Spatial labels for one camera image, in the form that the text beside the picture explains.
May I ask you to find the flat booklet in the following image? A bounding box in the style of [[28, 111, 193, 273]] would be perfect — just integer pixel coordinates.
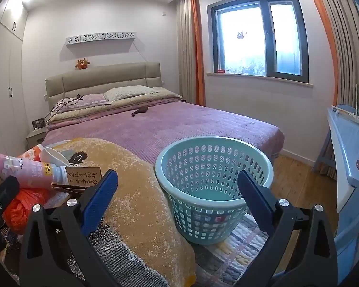
[[332, 105, 359, 126]]

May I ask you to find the pink labelled bottle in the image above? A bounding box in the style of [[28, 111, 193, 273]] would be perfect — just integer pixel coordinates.
[[0, 152, 70, 189]]

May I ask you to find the grey nightstand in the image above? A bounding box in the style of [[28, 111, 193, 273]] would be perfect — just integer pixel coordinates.
[[26, 127, 48, 150]]

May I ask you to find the patchwork floor mat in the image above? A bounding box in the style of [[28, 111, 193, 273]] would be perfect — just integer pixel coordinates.
[[194, 215, 276, 287]]

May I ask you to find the dark framed window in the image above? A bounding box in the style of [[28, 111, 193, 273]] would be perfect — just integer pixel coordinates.
[[207, 0, 309, 85]]

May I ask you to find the beige and orange curtain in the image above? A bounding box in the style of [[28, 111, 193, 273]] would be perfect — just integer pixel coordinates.
[[305, 0, 359, 177], [176, 0, 206, 106]]

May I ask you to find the red-orange plastic bag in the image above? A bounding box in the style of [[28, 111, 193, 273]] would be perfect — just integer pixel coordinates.
[[2, 188, 50, 234]]

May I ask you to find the purple pillow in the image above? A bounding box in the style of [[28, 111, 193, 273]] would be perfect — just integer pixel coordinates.
[[55, 93, 112, 108]]

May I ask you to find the cream patterned pillow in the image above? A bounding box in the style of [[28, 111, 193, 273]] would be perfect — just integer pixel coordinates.
[[103, 85, 160, 101]]

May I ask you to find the bed with pink cover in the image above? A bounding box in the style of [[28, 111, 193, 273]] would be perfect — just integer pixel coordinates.
[[42, 100, 285, 168]]

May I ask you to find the white wall shelf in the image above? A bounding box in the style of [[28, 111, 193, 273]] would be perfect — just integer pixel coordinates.
[[65, 31, 137, 46]]

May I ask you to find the beige folded quilt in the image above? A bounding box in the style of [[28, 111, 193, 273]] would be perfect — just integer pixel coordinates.
[[48, 91, 184, 124]]

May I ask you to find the stone window sill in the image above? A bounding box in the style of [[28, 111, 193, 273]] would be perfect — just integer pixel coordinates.
[[206, 72, 313, 88]]

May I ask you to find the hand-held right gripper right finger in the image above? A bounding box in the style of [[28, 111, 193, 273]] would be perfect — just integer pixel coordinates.
[[236, 170, 338, 287]]

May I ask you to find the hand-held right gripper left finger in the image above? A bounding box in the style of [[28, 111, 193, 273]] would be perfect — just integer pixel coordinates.
[[19, 169, 120, 287]]

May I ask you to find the teal plastic laundry basket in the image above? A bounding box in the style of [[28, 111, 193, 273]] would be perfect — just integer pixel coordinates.
[[155, 137, 275, 245]]

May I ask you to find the orange paper cup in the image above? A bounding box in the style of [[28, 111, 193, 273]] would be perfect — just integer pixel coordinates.
[[18, 143, 45, 162]]

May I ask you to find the yellow printed blanket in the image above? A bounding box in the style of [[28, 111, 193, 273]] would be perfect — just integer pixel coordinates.
[[0, 138, 198, 287]]

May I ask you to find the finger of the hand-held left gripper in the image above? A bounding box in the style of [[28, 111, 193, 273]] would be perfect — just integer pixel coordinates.
[[0, 173, 20, 256]]

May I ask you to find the white wardrobe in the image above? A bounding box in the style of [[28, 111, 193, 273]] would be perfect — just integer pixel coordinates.
[[0, 0, 29, 156]]

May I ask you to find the beige upholstered headboard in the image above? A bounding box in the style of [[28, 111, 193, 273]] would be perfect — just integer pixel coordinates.
[[45, 62, 162, 111]]

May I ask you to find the white plastic cup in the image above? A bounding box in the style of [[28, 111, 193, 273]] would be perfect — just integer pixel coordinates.
[[39, 147, 73, 168]]

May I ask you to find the light blue desk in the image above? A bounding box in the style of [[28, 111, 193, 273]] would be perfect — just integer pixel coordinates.
[[313, 105, 359, 276]]

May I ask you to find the brown paper box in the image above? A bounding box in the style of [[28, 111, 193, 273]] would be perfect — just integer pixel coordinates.
[[51, 167, 104, 196]]

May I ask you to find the black charging cable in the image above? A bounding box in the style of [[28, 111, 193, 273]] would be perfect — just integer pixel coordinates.
[[45, 94, 84, 123]]

